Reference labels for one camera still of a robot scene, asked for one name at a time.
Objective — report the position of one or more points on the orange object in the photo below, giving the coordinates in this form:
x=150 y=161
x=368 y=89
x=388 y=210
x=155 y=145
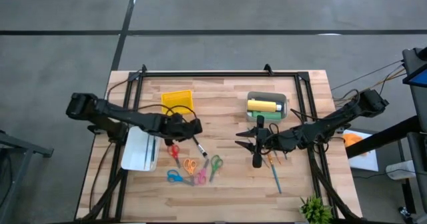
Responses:
x=353 y=140

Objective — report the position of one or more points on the grey plastic bin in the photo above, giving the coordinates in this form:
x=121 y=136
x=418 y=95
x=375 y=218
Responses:
x=267 y=95

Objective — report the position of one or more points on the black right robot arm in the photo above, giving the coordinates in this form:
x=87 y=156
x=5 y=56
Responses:
x=327 y=124

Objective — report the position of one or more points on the white plastic bin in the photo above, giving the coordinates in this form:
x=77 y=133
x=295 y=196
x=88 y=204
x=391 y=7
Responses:
x=133 y=150

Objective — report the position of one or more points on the thin blue paintbrush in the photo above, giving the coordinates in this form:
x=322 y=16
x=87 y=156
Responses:
x=265 y=162
x=285 y=156
x=277 y=157

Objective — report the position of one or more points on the black aluminium frame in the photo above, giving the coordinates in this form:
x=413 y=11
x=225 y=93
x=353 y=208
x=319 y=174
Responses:
x=217 y=74

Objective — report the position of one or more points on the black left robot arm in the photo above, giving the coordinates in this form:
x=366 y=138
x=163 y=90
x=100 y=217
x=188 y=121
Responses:
x=126 y=117

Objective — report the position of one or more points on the white box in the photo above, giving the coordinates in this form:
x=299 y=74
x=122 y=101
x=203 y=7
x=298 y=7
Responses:
x=367 y=160

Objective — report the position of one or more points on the monitor with blue screen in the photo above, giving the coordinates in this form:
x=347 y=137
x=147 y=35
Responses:
x=420 y=79

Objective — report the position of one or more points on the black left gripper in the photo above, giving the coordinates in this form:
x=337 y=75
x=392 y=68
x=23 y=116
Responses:
x=181 y=129

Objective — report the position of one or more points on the white device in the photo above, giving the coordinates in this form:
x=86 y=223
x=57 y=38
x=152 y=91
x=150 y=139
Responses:
x=400 y=170

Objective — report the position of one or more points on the black marker pen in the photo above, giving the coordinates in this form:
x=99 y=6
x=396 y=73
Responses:
x=153 y=150

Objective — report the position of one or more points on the grey metal stand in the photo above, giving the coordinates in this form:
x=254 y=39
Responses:
x=26 y=147

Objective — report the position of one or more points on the black makeup brush silver ferrule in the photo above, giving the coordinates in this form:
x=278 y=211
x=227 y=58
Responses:
x=200 y=147

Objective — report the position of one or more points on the green plant white pot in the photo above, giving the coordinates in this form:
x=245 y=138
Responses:
x=315 y=212

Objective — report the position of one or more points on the yellow plastic basket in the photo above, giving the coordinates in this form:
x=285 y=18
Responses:
x=177 y=99

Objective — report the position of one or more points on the black desk stand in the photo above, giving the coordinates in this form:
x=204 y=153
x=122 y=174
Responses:
x=383 y=137

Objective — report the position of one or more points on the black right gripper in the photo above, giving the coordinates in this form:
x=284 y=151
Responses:
x=263 y=140

